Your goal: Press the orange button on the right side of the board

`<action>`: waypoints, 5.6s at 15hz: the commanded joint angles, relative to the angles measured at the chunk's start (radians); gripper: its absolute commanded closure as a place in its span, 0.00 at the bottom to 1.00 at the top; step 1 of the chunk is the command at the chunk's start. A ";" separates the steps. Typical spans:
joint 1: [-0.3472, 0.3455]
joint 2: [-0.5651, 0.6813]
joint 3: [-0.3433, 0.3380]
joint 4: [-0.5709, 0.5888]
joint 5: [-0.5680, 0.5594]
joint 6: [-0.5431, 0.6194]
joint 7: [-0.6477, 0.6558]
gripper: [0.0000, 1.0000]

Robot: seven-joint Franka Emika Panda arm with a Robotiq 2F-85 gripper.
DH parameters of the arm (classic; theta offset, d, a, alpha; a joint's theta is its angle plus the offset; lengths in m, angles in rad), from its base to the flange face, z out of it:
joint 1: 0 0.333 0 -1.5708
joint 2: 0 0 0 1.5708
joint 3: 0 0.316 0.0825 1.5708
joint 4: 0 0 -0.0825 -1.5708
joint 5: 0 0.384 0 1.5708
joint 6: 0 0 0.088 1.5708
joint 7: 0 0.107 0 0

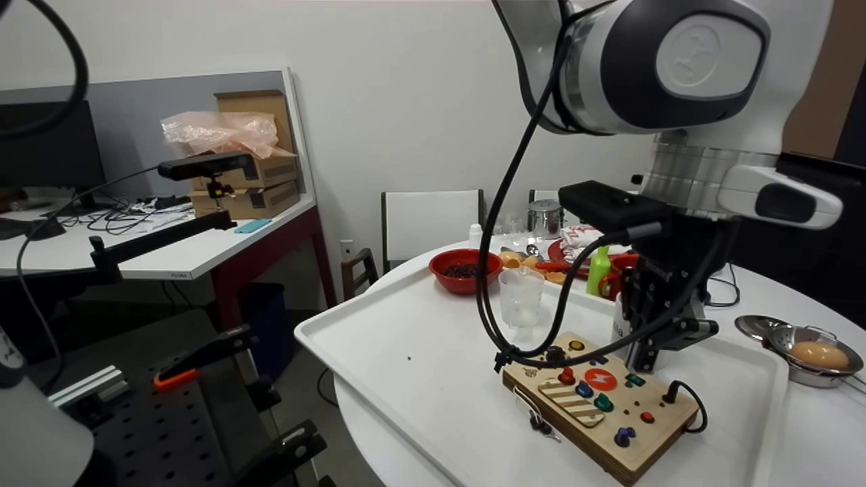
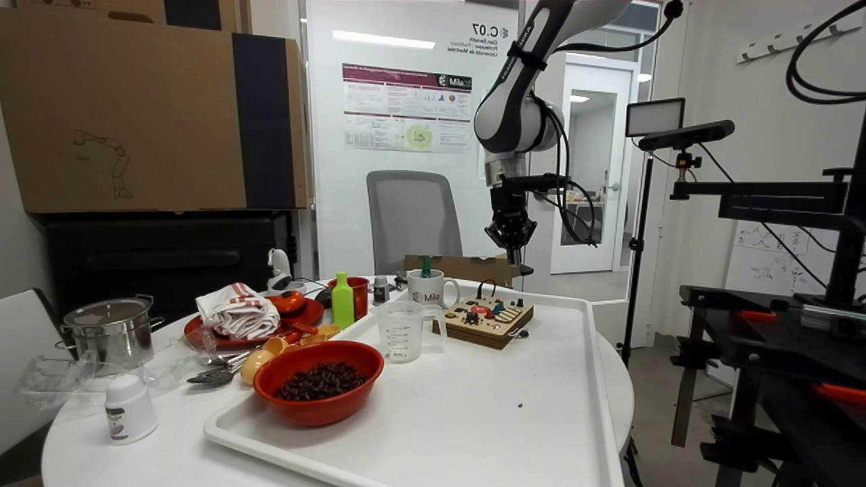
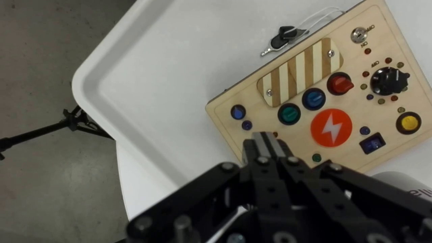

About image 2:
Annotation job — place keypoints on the red cup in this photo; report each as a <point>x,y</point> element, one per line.
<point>361,300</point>

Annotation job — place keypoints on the stainless steel pot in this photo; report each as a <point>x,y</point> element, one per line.
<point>111,334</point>

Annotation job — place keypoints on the clear plastic container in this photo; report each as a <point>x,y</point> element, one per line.
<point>54,380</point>

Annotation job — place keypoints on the green plastic bottle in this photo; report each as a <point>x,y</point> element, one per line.
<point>341,304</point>

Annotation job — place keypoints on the orange yellow toy food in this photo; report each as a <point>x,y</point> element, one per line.
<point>270,350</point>

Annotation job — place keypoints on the white ceramic mug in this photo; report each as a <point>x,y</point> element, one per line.
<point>427,290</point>

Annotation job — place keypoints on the whiteboard with scribbles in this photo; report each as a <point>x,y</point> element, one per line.
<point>786,262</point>

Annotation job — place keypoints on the grey office chair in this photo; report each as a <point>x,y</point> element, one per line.
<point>411,219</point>

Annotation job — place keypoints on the red bowl with coffee beans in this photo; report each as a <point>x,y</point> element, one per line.
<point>314,411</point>

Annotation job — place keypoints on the black LED light panel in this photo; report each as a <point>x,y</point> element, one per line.
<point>656,118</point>

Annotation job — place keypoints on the white glass door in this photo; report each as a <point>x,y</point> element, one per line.
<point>603,136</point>

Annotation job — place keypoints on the white red patterned cloth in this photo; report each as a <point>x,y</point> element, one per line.
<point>238,312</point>

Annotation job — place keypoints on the small brown cardboard box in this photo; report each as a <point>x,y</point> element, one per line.
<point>475,273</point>

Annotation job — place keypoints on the small grey cup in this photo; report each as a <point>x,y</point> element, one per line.
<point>379,290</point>

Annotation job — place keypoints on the large white plastic tray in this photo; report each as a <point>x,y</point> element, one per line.
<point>504,408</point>

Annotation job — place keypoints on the black light stand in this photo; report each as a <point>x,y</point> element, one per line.
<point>636,254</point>

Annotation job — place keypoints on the large cardboard box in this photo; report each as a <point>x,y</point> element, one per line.
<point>117,109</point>

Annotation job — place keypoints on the wooden busy board with buttons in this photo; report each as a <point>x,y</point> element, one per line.
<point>488,334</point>

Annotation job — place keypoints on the white coat hook rail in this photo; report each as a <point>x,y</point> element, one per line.
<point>793,43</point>

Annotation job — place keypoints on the clear plastic measuring cup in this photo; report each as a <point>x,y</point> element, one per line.
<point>402,340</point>

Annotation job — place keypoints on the wall poster with magenta header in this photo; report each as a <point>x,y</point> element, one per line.
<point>407,109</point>

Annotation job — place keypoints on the black cabinet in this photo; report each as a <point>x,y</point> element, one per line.
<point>163,262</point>

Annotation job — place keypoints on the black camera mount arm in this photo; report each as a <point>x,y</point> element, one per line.
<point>767,200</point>

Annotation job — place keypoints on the red plate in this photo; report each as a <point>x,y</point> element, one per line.
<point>205,338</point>

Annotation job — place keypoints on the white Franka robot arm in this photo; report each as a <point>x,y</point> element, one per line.
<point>510,123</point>

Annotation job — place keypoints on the black stereo camera bar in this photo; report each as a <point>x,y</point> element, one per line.
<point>686,136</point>

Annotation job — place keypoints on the white desktop device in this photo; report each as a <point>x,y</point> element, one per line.
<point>280,270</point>

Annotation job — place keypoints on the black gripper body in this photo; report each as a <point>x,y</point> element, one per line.
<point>510,219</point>

